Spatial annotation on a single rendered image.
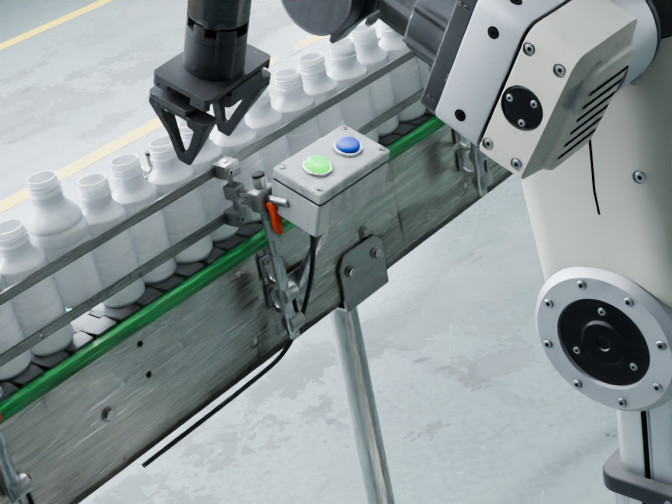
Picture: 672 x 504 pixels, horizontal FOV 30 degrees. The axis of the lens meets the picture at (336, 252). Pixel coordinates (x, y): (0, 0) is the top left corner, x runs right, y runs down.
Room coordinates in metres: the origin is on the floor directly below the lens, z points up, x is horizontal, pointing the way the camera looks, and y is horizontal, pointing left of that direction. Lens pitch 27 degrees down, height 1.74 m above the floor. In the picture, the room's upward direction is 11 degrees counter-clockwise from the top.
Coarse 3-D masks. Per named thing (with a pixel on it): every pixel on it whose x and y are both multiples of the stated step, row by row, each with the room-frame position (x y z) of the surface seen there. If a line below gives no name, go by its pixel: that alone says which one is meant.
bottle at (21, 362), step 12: (0, 276) 1.28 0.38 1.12; (0, 288) 1.27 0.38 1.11; (0, 312) 1.26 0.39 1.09; (12, 312) 1.28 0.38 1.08; (0, 324) 1.26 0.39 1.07; (12, 324) 1.27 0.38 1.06; (0, 336) 1.26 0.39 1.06; (12, 336) 1.26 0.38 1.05; (0, 348) 1.26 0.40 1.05; (12, 360) 1.26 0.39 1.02; (24, 360) 1.27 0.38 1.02; (0, 372) 1.25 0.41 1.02; (12, 372) 1.26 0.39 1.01
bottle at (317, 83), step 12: (300, 60) 1.69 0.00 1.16; (312, 60) 1.68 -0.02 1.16; (324, 60) 1.70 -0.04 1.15; (300, 72) 1.69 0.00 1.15; (312, 72) 1.68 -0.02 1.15; (324, 72) 1.69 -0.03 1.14; (312, 84) 1.68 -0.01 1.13; (324, 84) 1.68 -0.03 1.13; (336, 84) 1.69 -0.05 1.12; (312, 96) 1.67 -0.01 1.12; (324, 96) 1.67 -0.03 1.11; (336, 108) 1.68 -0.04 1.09; (324, 120) 1.67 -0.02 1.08; (336, 120) 1.68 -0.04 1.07; (324, 132) 1.67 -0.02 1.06
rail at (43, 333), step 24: (384, 72) 1.74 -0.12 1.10; (336, 96) 1.67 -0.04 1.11; (384, 120) 1.73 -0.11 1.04; (264, 144) 1.56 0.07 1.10; (144, 216) 1.41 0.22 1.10; (96, 240) 1.35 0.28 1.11; (192, 240) 1.45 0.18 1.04; (48, 264) 1.31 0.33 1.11; (144, 264) 1.39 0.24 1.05; (24, 288) 1.28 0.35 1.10; (120, 288) 1.36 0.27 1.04; (72, 312) 1.31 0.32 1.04; (48, 336) 1.28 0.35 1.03; (0, 360) 1.24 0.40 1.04
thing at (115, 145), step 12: (312, 36) 5.43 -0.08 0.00; (324, 36) 5.40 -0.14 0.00; (288, 48) 5.33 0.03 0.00; (300, 48) 5.30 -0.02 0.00; (276, 60) 5.20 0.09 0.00; (156, 120) 4.76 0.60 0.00; (132, 132) 4.68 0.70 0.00; (144, 132) 4.65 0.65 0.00; (108, 144) 4.60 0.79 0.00; (120, 144) 4.57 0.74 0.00; (84, 156) 4.52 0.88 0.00; (96, 156) 4.50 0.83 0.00; (72, 168) 4.42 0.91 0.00; (60, 180) 4.33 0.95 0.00; (24, 192) 4.28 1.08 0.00; (0, 204) 4.21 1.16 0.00; (12, 204) 4.19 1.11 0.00
